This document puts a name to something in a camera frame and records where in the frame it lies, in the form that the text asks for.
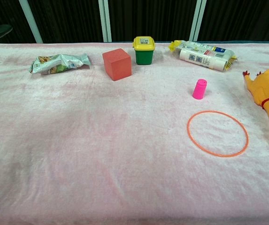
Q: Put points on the pink plush table cloth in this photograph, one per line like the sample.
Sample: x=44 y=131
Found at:
x=101 y=145

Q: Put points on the red foam cube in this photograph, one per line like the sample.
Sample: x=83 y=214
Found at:
x=117 y=65

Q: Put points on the green tub with yellow lid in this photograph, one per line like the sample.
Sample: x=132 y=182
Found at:
x=144 y=52

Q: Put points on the pink plastic cup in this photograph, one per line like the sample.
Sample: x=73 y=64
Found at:
x=200 y=90

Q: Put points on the white wrapped roll package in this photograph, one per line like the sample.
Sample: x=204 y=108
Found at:
x=202 y=56

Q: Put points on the crumpled green snack bag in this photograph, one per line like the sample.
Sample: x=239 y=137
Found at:
x=59 y=63

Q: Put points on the yellow rubber chicken toy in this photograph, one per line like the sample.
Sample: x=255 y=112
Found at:
x=265 y=91

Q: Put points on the white metal frame post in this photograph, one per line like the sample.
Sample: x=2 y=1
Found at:
x=197 y=20
x=105 y=21
x=31 y=21

